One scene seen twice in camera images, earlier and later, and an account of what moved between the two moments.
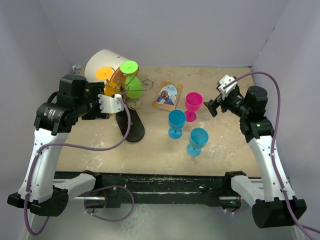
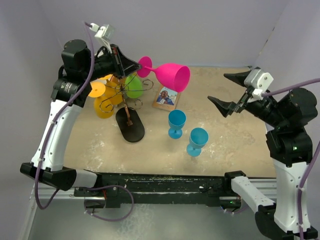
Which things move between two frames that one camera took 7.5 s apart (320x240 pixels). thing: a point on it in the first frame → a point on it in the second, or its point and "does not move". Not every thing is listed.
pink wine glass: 193,102 → 175,76
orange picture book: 167,95 does not move
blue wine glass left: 176,120 does not move
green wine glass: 134,88 does not move
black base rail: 113,189 does not move
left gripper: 95,89 → 125,65
